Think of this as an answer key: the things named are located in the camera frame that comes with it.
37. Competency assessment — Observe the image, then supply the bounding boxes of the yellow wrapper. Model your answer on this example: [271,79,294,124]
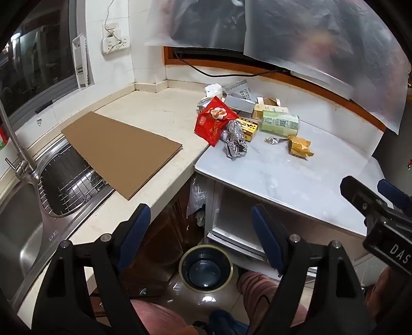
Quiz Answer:
[287,135,314,159]

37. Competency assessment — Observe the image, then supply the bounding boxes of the silver foil wrapper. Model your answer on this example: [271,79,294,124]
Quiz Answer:
[222,120,248,160]

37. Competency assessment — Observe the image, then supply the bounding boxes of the white wall power socket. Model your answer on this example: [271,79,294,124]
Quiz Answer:
[102,35,131,54]

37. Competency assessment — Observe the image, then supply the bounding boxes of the green cylindrical can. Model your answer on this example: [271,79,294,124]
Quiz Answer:
[260,110,301,135]

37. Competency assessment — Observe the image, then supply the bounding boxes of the person's right leg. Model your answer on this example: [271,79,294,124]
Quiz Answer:
[237,271,310,335]

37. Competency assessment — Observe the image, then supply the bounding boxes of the yellow cream carton box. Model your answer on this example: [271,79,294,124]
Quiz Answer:
[252,97,289,120]

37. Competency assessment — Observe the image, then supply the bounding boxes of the small yellow brown box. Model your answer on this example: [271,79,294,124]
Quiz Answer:
[234,116,260,142]

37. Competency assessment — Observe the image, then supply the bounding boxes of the brown cardboard sheet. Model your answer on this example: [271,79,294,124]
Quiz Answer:
[61,111,183,200]

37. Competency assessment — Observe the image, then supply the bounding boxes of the dark glass window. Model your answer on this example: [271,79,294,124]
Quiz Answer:
[0,0,79,129]

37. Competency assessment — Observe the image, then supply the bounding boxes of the printed paper leaflet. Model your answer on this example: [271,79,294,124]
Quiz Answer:
[230,79,258,102]

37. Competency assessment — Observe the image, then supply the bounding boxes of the wire dish rack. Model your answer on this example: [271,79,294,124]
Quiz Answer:
[38,142,108,218]

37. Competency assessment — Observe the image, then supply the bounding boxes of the black cable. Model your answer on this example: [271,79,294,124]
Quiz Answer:
[174,48,290,78]

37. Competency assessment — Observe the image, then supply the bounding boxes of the clear plastic bag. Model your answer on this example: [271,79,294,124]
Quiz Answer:
[186,175,207,228]

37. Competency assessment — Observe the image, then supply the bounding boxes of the blue slipper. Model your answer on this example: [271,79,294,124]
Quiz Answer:
[193,309,248,335]

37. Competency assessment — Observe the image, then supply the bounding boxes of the person's left leg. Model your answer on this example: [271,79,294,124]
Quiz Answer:
[130,298,200,335]

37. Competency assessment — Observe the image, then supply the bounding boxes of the person's leg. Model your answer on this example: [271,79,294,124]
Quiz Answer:
[130,298,200,335]
[237,271,310,335]

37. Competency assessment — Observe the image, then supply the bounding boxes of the red snack bag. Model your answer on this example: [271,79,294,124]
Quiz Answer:
[194,96,239,148]

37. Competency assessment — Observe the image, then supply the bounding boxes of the steel faucet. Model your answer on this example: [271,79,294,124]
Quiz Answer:
[0,100,41,181]

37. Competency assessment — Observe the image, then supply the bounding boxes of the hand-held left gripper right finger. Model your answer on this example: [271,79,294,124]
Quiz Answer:
[251,204,377,335]

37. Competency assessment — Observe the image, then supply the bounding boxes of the round trash bin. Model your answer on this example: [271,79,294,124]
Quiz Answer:
[178,245,234,292]

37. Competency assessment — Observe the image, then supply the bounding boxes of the stainless steel sink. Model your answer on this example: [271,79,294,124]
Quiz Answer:
[0,133,116,310]

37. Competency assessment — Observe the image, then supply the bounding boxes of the person's right forearm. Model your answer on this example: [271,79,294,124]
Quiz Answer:
[367,267,412,323]

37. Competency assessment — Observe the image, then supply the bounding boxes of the grey box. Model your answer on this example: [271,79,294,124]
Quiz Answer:
[224,94,255,114]

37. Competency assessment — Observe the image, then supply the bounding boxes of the crumpled white paper bag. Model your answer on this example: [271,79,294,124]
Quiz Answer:
[203,83,223,100]

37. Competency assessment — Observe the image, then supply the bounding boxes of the translucent plastic sheet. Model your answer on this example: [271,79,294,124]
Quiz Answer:
[145,0,255,52]
[243,0,412,136]

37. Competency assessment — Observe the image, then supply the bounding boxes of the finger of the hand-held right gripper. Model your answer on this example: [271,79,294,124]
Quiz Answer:
[377,179,412,215]
[340,175,395,226]

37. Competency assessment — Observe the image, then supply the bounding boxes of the wooden cabinet door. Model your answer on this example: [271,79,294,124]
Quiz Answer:
[122,180,207,297]

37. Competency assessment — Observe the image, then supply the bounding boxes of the wooden window frame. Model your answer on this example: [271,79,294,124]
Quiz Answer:
[162,46,387,132]

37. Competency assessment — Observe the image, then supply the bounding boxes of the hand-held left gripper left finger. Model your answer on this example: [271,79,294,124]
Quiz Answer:
[32,203,152,335]

